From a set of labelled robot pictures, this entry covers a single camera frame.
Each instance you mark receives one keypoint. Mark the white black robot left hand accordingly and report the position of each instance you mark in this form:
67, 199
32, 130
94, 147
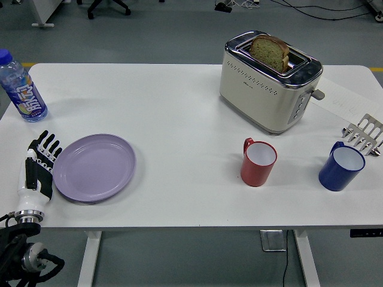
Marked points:
23, 182

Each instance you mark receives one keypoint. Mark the lilac plastic plate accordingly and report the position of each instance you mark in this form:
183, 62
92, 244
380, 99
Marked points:
94, 169

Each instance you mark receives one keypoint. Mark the silver floor socket plate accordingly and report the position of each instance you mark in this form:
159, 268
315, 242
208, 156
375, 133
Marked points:
272, 240

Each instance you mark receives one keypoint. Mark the blue-capped drink bottle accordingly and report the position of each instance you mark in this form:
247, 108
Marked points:
25, 92

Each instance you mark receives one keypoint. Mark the white table leg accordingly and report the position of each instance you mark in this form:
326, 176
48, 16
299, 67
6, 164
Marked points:
89, 260
306, 260

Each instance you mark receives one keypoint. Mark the white desk leg foot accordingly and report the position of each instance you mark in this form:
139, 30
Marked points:
42, 13

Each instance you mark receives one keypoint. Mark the black office chair base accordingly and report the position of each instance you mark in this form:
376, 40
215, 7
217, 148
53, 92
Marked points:
109, 6

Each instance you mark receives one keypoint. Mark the red enamel mug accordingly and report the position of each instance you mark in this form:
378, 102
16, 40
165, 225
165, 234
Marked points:
257, 167

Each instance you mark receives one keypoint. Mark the cream steel toaster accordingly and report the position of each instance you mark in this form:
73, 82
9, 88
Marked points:
263, 98

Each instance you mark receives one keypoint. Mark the black floor power adapter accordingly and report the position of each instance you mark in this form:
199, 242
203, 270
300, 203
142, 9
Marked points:
223, 7

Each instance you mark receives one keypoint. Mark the brown bread slice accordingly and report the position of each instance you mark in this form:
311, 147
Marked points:
267, 53

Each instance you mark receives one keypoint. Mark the blue enamel mug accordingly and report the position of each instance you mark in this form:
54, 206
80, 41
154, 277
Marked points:
339, 172

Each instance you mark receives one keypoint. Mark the white paper sheet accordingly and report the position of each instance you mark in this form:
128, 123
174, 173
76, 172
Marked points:
344, 95

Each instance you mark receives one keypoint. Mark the steel toast rack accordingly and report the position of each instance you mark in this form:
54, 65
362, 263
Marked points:
366, 134

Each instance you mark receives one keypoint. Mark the black desk control panel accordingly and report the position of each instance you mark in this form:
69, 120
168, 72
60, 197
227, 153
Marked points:
366, 233

